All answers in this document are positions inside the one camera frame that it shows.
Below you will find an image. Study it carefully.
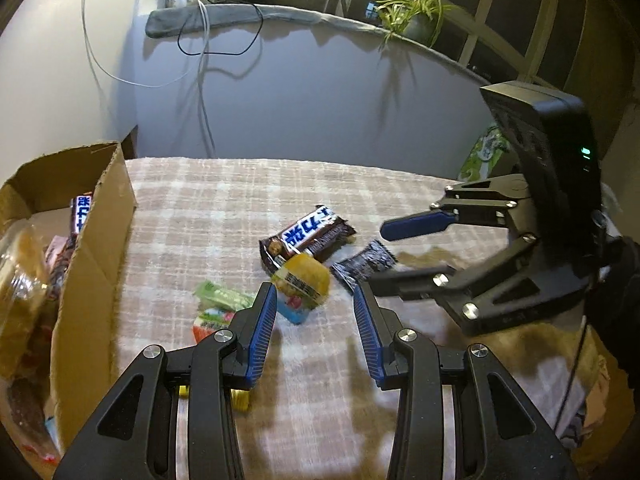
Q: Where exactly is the white window frame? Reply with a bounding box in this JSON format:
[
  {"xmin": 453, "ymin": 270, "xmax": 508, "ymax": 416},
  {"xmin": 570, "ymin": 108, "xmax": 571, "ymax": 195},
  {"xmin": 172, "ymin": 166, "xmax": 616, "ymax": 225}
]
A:
[{"xmin": 182, "ymin": 0, "xmax": 591, "ymax": 86}]

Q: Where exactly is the yellow cake packet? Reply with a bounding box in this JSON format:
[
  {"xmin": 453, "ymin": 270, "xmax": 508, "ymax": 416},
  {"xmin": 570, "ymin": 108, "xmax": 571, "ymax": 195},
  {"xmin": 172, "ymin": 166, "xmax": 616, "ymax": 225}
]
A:
[{"xmin": 270, "ymin": 254, "xmax": 331, "ymax": 308}]

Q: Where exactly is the red green candy packet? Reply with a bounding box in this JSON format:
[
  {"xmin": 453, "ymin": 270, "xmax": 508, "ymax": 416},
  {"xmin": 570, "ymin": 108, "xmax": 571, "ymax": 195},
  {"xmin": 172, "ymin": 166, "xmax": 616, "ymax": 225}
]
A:
[{"xmin": 192, "ymin": 310, "xmax": 236, "ymax": 343}]

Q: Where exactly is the plaid tablecloth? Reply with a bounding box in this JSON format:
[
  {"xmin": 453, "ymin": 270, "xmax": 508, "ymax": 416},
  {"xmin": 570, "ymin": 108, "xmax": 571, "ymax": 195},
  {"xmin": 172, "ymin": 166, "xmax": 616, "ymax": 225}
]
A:
[{"xmin": 112, "ymin": 157, "xmax": 601, "ymax": 480}]

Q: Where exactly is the clear-wrapped bread package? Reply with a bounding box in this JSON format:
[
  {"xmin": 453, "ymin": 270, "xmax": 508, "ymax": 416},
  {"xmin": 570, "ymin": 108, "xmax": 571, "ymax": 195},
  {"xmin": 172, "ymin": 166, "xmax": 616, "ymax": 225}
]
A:
[{"xmin": 0, "ymin": 225, "xmax": 56, "ymax": 381}]

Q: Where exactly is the red-ended date packet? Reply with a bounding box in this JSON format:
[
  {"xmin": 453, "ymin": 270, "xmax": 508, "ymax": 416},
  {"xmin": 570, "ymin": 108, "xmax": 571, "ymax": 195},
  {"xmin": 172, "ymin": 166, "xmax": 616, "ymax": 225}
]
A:
[
  {"xmin": 7, "ymin": 380, "xmax": 61, "ymax": 461},
  {"xmin": 45, "ymin": 235, "xmax": 76, "ymax": 301}
]

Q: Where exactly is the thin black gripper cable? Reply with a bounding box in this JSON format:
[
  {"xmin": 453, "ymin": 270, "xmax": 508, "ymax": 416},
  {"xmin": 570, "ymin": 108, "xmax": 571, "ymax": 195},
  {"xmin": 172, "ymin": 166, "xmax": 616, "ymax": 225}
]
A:
[{"xmin": 550, "ymin": 305, "xmax": 588, "ymax": 436}]

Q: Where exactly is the cardboard box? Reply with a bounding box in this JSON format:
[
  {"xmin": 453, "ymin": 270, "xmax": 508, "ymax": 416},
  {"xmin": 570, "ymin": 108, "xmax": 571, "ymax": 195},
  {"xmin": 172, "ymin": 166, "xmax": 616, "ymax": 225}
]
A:
[{"xmin": 0, "ymin": 141, "xmax": 138, "ymax": 456}]

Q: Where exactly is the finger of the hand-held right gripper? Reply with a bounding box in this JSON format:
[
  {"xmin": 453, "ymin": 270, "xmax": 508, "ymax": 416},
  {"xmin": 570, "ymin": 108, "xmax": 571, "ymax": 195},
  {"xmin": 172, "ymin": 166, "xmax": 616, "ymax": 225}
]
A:
[
  {"xmin": 380, "ymin": 172, "xmax": 531, "ymax": 242},
  {"xmin": 369, "ymin": 232, "xmax": 543, "ymax": 321}
]

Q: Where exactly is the potted spider plant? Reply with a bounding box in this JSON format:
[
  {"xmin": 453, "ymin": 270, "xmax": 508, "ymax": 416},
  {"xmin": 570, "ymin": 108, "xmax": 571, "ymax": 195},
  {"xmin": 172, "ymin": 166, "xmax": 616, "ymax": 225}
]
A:
[{"xmin": 372, "ymin": 0, "xmax": 458, "ymax": 51}]

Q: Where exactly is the blue candy packet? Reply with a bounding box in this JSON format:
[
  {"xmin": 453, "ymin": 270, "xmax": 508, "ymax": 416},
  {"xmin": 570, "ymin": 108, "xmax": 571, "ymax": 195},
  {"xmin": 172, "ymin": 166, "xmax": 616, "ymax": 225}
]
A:
[{"xmin": 276, "ymin": 295, "xmax": 308, "ymax": 326}]

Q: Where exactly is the small dark candy wrapper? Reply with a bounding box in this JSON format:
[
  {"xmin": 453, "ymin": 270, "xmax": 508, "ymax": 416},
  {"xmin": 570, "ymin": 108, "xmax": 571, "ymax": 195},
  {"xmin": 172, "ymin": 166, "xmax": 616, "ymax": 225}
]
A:
[{"xmin": 330, "ymin": 240, "xmax": 398, "ymax": 295}]

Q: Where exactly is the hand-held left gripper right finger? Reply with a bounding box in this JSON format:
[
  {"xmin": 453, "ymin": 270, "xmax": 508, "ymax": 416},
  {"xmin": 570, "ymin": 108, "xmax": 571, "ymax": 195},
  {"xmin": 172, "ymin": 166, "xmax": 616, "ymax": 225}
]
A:
[{"xmin": 352, "ymin": 281, "xmax": 581, "ymax": 480}]

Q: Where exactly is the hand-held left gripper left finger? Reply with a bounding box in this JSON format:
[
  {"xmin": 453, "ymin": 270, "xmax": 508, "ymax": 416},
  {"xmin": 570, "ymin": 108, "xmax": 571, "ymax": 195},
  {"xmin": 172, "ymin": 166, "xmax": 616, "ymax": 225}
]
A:
[{"xmin": 52, "ymin": 281, "xmax": 278, "ymax": 480}]

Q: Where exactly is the green gift bag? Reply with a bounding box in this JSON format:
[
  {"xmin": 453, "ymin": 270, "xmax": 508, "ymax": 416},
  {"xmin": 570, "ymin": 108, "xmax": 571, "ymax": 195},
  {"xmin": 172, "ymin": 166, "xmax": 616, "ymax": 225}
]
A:
[{"xmin": 457, "ymin": 127, "xmax": 511, "ymax": 183}]

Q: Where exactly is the white cable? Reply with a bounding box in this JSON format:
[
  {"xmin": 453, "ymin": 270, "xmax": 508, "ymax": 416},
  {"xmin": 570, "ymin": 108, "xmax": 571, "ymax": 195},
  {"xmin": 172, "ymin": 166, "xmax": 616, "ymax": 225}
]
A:
[{"xmin": 82, "ymin": 0, "xmax": 213, "ymax": 158}]

